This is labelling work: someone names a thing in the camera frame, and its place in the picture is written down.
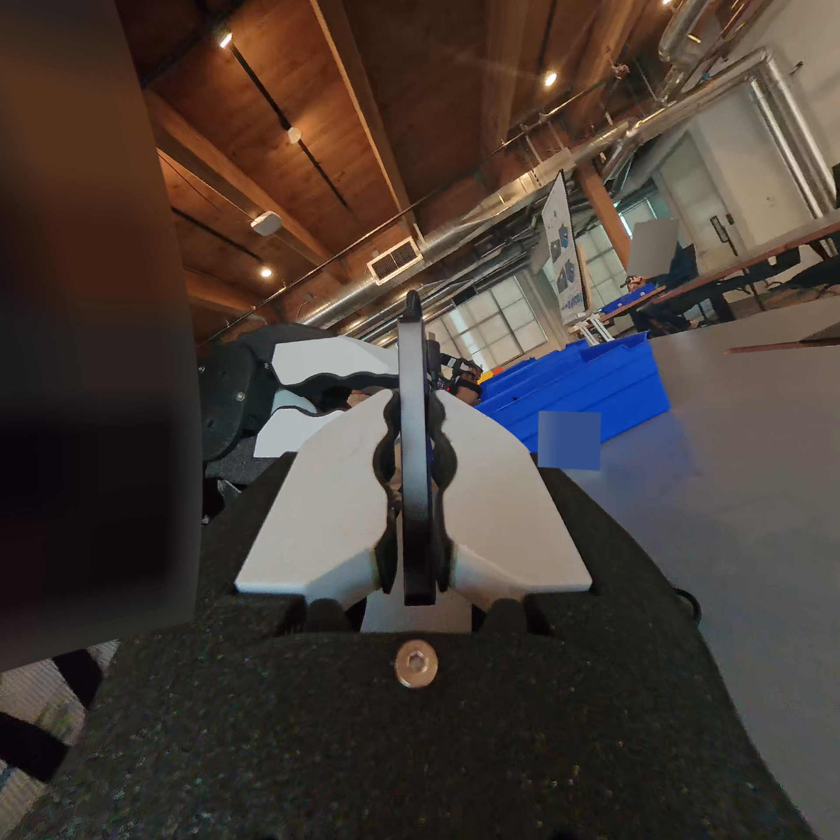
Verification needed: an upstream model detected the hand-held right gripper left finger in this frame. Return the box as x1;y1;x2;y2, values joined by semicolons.
237;392;399;611

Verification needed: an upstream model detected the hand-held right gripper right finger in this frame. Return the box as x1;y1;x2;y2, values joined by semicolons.
434;392;594;607

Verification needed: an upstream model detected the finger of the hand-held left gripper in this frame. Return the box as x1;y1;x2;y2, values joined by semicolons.
254;389;395;460
269;335;401;393

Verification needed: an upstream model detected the grey slim usb hub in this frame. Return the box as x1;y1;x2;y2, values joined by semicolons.
397;292;442;607

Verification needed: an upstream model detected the blue plastic bin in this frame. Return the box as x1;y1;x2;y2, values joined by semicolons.
493;338;670;454
473;352;585;399
600;283;665;317

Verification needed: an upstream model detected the white vent grille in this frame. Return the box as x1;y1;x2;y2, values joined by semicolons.
367;237;425;287

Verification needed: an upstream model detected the printed roll-up banner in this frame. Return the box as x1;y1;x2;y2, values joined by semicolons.
541;171;592;326

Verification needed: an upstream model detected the wooden support column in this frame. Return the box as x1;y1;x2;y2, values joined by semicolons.
574;161;634;270

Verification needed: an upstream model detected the person's clothing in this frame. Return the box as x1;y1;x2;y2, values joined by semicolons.
0;641;122;795

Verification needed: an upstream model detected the wooden office desk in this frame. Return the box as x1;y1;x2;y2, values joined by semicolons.
598;210;840;329

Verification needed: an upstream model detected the large metal ventilation duct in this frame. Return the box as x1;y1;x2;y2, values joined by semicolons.
296;0;840;329

